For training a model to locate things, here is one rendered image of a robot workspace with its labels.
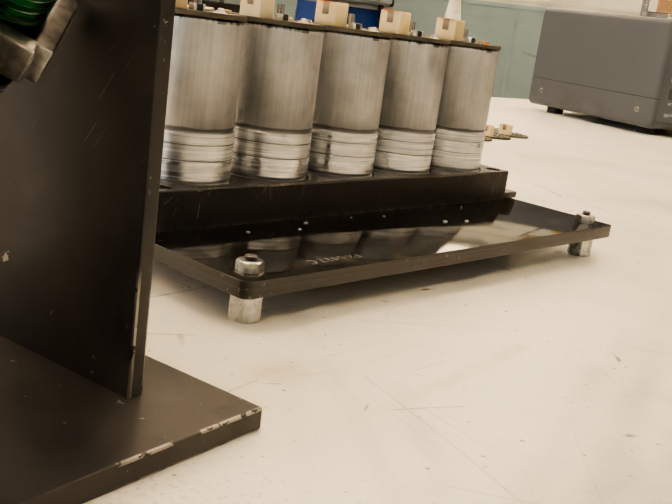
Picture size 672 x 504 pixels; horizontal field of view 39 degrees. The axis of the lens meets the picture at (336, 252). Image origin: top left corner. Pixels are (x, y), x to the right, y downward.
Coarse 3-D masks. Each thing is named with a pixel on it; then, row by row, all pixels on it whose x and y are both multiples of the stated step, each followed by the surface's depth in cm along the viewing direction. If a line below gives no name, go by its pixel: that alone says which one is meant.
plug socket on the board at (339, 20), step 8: (320, 0) 26; (320, 8) 26; (328, 8) 26; (336, 8) 26; (344, 8) 26; (320, 16) 26; (328, 16) 26; (336, 16) 26; (344, 16) 26; (328, 24) 26; (336, 24) 26; (344, 24) 26
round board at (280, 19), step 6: (252, 18) 24; (258, 18) 24; (264, 18) 24; (276, 18) 24; (282, 18) 24; (288, 18) 24; (276, 24) 24; (282, 24) 24; (288, 24) 24; (294, 24) 24; (300, 24) 24; (306, 24) 24; (312, 24) 24; (318, 24) 25
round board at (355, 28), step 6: (348, 24) 26; (354, 24) 26; (360, 24) 26; (336, 30) 26; (342, 30) 26; (348, 30) 26; (354, 30) 26; (360, 30) 26; (366, 30) 26; (378, 30) 27; (378, 36) 26; (384, 36) 26; (390, 36) 27
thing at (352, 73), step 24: (336, 48) 26; (360, 48) 26; (384, 48) 27; (336, 72) 26; (360, 72) 26; (384, 72) 27; (336, 96) 26; (360, 96) 26; (336, 120) 26; (360, 120) 27; (312, 144) 27; (336, 144) 27; (360, 144) 27; (312, 168) 27; (336, 168) 27; (360, 168) 27
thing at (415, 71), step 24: (408, 48) 28; (432, 48) 28; (408, 72) 28; (432, 72) 28; (384, 96) 29; (408, 96) 28; (432, 96) 29; (384, 120) 29; (408, 120) 29; (432, 120) 29; (384, 144) 29; (408, 144) 29; (432, 144) 29; (384, 168) 29; (408, 168) 29
